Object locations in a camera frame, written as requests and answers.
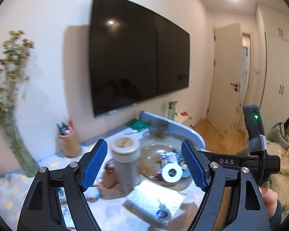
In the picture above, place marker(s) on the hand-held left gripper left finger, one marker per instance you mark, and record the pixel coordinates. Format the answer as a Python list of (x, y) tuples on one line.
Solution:
[(95, 166)]

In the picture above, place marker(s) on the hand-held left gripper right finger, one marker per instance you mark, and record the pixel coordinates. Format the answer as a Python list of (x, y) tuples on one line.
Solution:
[(193, 166)]

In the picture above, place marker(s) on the white tissue packet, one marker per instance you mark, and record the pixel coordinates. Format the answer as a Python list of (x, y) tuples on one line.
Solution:
[(154, 197)]

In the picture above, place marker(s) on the person's right forearm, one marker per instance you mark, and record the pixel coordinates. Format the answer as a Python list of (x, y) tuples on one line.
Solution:
[(277, 213)]

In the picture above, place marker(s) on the person's right hand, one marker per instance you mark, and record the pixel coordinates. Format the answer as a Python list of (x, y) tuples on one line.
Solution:
[(268, 202)]

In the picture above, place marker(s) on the brown leather pouch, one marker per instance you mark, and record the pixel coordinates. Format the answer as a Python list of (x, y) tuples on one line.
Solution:
[(109, 175)]

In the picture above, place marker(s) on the white tape roll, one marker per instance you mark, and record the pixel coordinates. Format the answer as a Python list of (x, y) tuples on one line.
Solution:
[(172, 176)]

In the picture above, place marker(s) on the small packets in bowl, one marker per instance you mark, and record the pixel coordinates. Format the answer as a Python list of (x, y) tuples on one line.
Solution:
[(171, 157)]

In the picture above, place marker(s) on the grey cylindrical container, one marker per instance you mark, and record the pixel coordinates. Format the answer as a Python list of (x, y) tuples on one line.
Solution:
[(125, 161)]

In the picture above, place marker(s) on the brown pen holder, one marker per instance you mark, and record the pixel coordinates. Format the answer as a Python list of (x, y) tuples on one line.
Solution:
[(69, 145)]

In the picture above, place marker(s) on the clear glass bowl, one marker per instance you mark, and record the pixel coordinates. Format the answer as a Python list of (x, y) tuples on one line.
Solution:
[(151, 154)]

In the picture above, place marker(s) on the bunch of pens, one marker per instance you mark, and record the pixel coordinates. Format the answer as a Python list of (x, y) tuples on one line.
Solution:
[(65, 127)]

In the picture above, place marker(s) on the grey desk gadget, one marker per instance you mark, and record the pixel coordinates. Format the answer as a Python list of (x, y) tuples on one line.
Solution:
[(159, 125)]

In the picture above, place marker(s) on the green water bottle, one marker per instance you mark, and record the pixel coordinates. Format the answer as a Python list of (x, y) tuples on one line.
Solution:
[(172, 110)]

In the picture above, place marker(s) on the white room door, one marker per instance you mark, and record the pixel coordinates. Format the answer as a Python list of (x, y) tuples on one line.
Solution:
[(225, 77)]

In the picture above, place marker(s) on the white wardrobe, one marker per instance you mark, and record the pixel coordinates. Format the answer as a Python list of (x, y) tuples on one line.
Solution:
[(279, 65)]

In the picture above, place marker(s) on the dried flower bunch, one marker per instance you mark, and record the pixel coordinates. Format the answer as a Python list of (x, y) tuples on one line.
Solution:
[(9, 77)]

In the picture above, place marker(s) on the black wall television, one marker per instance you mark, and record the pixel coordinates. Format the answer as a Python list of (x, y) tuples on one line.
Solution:
[(139, 57)]

